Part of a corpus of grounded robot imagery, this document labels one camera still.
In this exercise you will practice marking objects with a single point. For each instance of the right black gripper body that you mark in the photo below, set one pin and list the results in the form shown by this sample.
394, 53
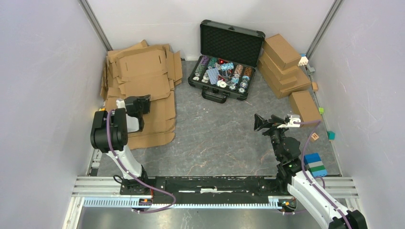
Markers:
272, 127

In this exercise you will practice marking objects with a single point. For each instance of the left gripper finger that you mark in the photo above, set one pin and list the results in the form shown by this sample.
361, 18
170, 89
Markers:
146, 108
145, 98

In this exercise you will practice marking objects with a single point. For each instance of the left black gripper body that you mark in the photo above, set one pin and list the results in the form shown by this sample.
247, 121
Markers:
140, 111

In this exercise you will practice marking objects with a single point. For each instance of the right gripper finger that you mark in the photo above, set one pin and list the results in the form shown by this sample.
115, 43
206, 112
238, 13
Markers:
259, 122
276, 120

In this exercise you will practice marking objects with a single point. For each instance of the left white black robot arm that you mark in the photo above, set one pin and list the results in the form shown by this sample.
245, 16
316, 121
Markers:
110, 135

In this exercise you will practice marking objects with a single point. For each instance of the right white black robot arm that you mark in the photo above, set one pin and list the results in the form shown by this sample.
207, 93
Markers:
294, 177

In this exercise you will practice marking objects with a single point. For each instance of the single folded cardboard box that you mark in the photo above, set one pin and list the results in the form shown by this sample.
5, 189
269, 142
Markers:
303, 104

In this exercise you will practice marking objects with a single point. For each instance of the stack of flat cardboard blanks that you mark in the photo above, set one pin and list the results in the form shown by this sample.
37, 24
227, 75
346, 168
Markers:
159, 124

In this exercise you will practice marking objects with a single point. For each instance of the wooden letter H block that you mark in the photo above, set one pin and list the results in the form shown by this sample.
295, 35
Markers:
314, 137

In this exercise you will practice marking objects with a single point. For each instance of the blue green stacked bricks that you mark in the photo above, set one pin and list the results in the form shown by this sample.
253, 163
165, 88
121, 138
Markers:
314, 165

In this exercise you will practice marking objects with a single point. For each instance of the teal cube block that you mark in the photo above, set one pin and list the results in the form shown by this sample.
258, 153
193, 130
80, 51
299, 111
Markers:
331, 135

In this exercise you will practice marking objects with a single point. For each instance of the small wooden cube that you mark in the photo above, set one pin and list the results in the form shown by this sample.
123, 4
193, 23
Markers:
314, 86

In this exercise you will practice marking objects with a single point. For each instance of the white blue toy brick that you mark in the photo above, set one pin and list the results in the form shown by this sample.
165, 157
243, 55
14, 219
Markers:
303, 61

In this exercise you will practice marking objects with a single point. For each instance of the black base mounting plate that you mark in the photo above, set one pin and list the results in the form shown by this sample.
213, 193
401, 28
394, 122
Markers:
219, 190

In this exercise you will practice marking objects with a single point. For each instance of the black poker chip case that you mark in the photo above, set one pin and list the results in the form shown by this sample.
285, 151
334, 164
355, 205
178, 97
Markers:
226, 67

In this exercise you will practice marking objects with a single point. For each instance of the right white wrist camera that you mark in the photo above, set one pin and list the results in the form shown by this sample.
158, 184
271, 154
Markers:
290, 121

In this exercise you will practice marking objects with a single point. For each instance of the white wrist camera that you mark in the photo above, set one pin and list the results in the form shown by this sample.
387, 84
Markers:
290, 121
132, 122

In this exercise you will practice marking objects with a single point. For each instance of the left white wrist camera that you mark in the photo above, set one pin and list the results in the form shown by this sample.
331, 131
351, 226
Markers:
132, 122

